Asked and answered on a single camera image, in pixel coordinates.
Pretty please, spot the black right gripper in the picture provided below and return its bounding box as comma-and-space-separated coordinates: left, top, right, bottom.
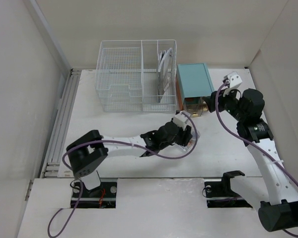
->
203, 85, 246, 122

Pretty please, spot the clear jar of paperclips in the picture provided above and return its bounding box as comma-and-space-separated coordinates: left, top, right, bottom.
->
179, 131, 201, 152

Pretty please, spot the transparent brown drawer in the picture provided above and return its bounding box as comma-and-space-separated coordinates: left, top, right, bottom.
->
183, 97, 209, 117

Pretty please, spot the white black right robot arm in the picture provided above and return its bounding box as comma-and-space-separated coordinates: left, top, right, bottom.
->
203, 89, 298, 232

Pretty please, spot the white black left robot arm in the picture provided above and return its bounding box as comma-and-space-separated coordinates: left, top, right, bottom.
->
66, 120, 192, 197

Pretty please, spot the teal orange drawer cabinet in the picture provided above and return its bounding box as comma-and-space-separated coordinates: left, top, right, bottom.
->
175, 63, 214, 111

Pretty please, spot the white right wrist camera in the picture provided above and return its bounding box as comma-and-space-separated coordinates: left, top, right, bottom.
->
223, 71, 242, 96

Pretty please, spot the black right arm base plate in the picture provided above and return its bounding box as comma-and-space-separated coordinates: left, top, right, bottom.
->
202, 179, 252, 208

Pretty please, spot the white wire mesh basket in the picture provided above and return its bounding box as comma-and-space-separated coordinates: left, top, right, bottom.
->
95, 40, 177, 113

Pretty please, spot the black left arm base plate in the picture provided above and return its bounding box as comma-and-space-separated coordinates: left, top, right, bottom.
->
77, 178, 118, 209

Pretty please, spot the aluminium frame rail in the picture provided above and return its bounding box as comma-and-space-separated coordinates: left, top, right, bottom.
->
38, 68, 81, 178

